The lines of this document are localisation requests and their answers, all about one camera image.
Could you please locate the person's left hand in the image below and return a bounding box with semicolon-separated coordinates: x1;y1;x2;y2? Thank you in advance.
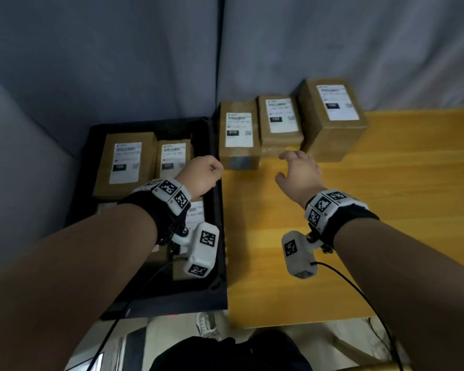
174;155;225;201

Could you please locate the person's right hand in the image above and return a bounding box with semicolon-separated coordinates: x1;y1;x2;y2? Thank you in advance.
274;150;328;209

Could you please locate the plain cardboard box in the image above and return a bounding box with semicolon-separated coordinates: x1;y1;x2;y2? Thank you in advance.
156;139;195;181

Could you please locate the black plastic crate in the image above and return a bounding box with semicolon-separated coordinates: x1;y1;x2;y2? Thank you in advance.
63;116;229;321

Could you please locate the yellow taped labelled cardboard box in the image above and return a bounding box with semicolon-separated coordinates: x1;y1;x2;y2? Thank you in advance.
257;95;305;157

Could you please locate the parcel labelled 150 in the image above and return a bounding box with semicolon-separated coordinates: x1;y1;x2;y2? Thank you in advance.
92;131;158;200

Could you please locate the person's right forearm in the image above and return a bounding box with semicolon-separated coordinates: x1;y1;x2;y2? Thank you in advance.
334;218;464;371

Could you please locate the person's left forearm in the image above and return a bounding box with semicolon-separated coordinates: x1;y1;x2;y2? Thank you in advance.
0;204;158;371

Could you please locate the person's white shoe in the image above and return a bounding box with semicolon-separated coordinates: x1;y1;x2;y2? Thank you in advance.
196;312;221;341

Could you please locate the person's black garment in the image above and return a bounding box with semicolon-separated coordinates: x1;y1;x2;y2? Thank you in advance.
150;330;314;371

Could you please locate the black wristband with marker tags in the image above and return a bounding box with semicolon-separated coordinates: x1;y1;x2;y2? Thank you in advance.
118;178;193;246
304;189;379;250

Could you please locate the black camera cable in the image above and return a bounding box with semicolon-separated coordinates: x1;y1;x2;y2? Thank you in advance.
311;261;405;371
86;247;175;371

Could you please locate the dark metal stand frame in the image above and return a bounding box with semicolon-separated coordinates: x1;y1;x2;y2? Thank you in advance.
122;326;147;371

